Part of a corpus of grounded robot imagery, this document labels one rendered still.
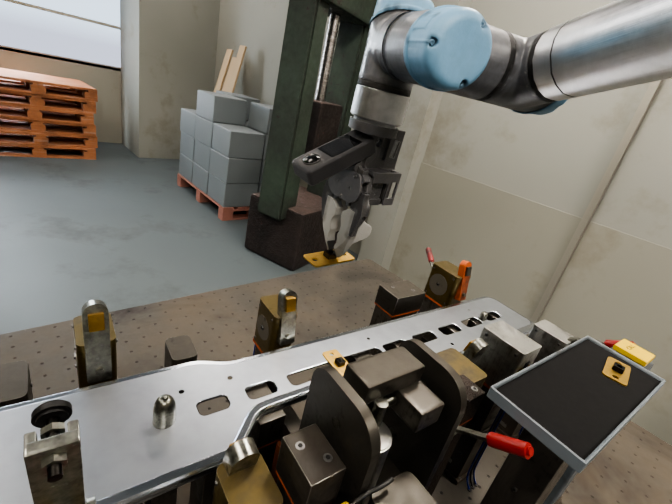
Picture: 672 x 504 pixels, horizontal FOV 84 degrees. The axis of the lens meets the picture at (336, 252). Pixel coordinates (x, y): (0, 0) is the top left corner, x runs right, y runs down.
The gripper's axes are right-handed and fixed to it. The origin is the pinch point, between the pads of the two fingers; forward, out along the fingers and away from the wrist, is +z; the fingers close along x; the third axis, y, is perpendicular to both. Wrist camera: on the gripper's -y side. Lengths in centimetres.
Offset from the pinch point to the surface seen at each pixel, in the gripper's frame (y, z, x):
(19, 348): -42, 60, 65
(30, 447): -39.4, 5.6, -13.8
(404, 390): 0.0, 11.5, -21.1
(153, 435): -26.7, 27.8, -0.8
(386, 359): -1.0, 8.6, -17.3
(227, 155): 126, 73, 309
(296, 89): 126, -7, 207
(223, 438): -18.2, 27.7, -6.1
